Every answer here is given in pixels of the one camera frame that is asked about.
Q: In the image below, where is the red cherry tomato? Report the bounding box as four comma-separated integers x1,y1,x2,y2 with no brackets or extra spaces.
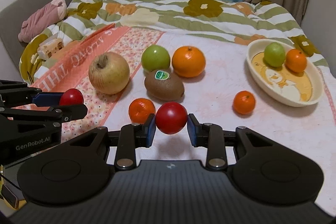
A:
155,102,187,135
59,89,84,106

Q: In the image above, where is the small mandarin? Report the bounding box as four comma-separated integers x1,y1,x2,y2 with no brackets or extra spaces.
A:
232,90,256,115
128,98,156,124

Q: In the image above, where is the brown kiwi with sticker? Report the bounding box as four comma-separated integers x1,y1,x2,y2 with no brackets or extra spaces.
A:
144,69,185,101

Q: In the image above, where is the large yellow-red apple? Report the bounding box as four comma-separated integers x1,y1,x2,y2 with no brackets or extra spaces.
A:
88,52,130,95

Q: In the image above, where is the large orange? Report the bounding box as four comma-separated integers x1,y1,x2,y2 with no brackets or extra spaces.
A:
171,46,206,78

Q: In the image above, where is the large green apple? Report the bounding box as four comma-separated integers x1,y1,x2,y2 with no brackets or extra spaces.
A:
141,45,170,72

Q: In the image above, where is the small snack packet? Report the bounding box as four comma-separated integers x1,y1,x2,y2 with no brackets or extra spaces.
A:
37,38,64,60

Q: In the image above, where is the pink floral bed sheet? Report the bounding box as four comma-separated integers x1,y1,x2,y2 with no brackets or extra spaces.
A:
34,27,335,214

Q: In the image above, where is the grey headboard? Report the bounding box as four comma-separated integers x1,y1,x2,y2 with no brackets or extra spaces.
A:
1,0,72,66

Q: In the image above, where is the cream oval dish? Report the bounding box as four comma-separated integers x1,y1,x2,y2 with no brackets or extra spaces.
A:
246,39,323,107

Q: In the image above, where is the pink plush toy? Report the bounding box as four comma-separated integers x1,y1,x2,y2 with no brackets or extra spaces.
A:
18,0,67,43

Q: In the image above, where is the small green apple in dish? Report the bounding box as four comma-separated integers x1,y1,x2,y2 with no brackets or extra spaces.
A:
264,42,286,68

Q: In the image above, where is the small orange in dish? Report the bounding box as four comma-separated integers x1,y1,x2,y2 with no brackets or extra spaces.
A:
285,49,307,73

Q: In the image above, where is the floral striped duvet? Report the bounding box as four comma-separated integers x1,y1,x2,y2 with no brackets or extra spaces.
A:
19,0,327,84

